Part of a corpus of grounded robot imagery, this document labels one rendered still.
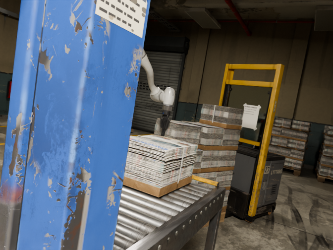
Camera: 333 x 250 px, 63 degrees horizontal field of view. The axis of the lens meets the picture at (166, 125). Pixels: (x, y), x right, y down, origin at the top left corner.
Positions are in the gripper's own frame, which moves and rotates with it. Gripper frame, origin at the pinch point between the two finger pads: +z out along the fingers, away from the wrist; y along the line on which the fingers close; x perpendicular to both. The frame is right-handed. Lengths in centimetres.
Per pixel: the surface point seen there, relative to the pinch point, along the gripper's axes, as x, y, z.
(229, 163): -87, -19, 27
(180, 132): -5.5, -16.2, -3.6
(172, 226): 96, -121, 16
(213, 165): -60, -18, 28
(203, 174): -46, -19, 37
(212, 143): -52, -19, 5
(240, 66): -123, 16, -86
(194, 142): -23.2, -19.9, 4.2
